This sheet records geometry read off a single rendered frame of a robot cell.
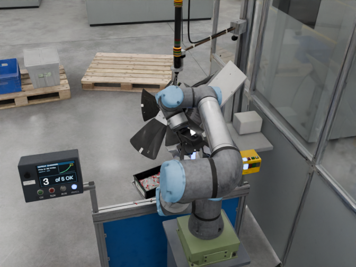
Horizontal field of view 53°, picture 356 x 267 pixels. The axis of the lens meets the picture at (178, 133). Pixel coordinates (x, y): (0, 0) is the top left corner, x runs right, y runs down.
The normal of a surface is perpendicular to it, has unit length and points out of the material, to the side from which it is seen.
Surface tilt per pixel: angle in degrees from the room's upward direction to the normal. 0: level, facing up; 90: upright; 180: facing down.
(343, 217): 90
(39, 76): 95
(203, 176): 43
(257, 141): 0
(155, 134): 50
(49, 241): 0
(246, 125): 90
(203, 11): 90
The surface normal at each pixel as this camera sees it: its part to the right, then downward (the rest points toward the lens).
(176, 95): 0.11, -0.13
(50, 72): 0.36, 0.61
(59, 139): 0.02, -0.82
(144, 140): -0.35, -0.15
